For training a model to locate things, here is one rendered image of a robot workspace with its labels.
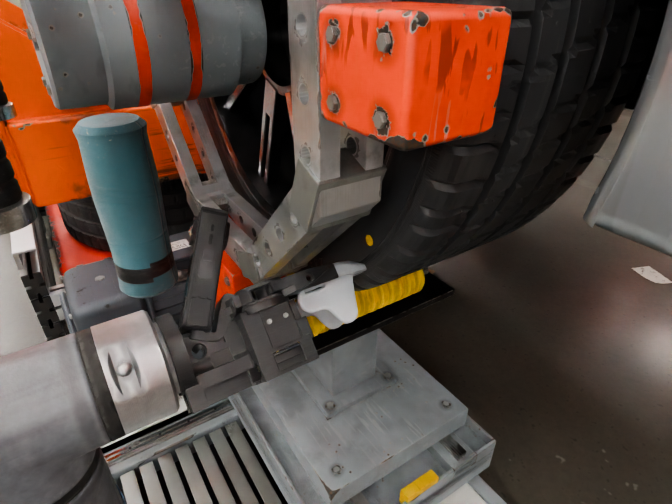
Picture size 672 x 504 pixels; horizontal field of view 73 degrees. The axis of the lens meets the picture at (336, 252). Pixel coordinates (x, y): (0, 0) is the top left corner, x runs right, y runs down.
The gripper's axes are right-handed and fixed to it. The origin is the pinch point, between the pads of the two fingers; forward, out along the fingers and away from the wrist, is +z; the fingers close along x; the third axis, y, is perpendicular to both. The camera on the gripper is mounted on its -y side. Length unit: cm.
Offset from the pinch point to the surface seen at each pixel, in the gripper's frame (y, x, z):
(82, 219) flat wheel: -45, -84, -21
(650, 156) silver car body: 3.1, 26.4, 7.6
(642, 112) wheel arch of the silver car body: 0.4, 27.2, 7.7
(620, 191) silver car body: 4.3, 23.8, 7.6
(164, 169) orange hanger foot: -39, -52, -4
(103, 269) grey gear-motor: -23, -56, -21
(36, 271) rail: -32, -74, -33
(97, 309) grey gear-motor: -14, -48, -24
